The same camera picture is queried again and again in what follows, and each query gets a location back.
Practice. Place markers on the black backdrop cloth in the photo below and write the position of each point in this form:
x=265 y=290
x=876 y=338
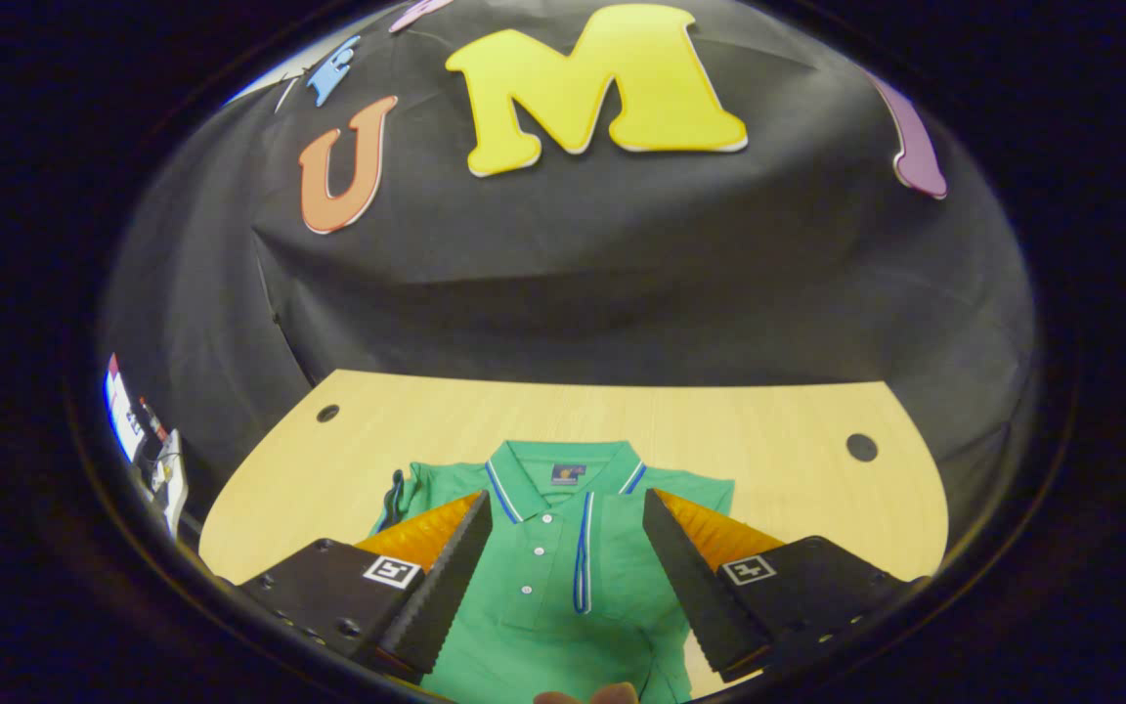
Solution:
x=622 y=244

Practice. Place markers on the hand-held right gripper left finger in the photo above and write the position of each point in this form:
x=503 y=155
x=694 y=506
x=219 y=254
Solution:
x=441 y=587

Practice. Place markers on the red marker pen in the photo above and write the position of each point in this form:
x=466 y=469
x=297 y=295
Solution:
x=152 y=418

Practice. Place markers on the green T-shirt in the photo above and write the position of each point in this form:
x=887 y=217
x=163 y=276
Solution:
x=543 y=636

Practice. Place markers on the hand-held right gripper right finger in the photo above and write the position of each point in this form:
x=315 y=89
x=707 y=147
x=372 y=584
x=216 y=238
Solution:
x=695 y=587

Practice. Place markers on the white side desk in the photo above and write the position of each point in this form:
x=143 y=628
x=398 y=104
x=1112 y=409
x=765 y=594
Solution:
x=175 y=489

